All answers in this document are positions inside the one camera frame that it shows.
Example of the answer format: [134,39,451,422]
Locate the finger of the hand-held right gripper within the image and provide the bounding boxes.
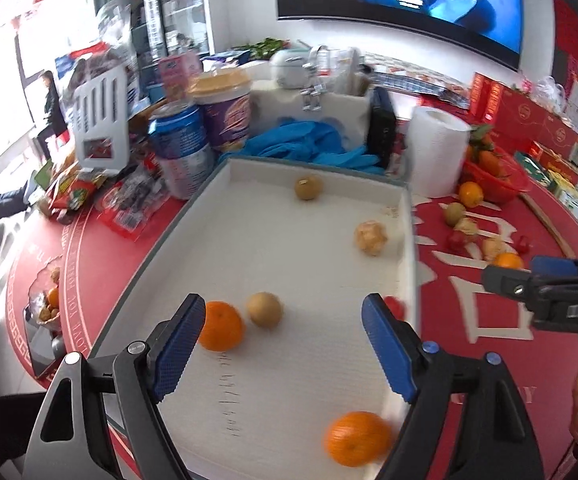
[483,266,544,306]
[531,256,578,276]

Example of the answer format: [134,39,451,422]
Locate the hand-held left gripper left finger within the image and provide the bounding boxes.
[22,294,206,480]

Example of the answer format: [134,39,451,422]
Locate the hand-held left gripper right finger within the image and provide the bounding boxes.
[361,294,546,480]

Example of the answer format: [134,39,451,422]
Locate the orange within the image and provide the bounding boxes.
[198,301,246,352]
[324,411,394,468]
[492,252,524,271]
[458,181,484,208]

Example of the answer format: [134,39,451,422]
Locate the white tray with grey rim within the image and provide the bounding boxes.
[86,156,417,480]

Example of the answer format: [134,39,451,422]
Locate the long wooden stick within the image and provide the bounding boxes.
[519,192,578,461]

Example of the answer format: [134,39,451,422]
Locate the white and green carton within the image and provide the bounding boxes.
[549,170,578,221]

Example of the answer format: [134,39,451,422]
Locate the red plastic basket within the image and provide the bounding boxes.
[461,146,532,204]

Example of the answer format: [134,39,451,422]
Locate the pile of leafy mandarins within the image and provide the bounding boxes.
[464,124,512,178]

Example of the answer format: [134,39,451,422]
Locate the black flat device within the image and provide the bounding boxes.
[22,307,67,378]

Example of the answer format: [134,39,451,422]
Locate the glass bowl of snacks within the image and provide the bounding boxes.
[26,255,65,333]

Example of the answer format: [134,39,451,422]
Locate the white paper towel roll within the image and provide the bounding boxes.
[406,106,471,198]

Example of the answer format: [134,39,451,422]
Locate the stack of red gift boxes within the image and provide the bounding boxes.
[469,72,578,186]

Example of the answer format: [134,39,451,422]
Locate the desk calendar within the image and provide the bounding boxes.
[564,75,578,121]

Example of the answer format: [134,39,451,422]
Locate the white plastic bag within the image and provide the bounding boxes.
[521,76,567,111]

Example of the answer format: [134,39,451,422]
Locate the green and red snack packet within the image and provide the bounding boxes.
[34,160,115,223]

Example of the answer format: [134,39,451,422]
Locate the black box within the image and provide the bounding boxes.
[367,86,398,171]

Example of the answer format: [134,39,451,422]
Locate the blue and white can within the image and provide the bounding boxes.
[147,101,217,201]

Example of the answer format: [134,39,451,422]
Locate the checkered bag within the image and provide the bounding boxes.
[364,62,472,108]

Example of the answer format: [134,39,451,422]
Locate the blue rubber gloves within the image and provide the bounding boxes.
[241,119,385,175]

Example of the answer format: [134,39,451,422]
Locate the white slotted plastic rack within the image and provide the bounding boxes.
[72,64,131,171]

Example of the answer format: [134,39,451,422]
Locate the purple cup with yellow lid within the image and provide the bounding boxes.
[187,69,254,153]

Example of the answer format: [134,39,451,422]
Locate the white square container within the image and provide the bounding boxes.
[251,80,372,153]

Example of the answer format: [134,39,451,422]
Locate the chrome faucet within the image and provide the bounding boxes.
[299,45,337,111]

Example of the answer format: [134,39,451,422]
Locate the pink carton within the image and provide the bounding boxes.
[157,55,204,106]

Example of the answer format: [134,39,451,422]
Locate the white electric cooker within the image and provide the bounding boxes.
[268,49,315,90]

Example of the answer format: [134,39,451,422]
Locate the green potted plant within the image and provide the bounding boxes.
[241,37,292,58]

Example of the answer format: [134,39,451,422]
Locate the glass door cabinet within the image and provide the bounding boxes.
[89,0,215,91]

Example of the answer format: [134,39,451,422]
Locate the red wall hanging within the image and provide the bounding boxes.
[551,0,578,91]

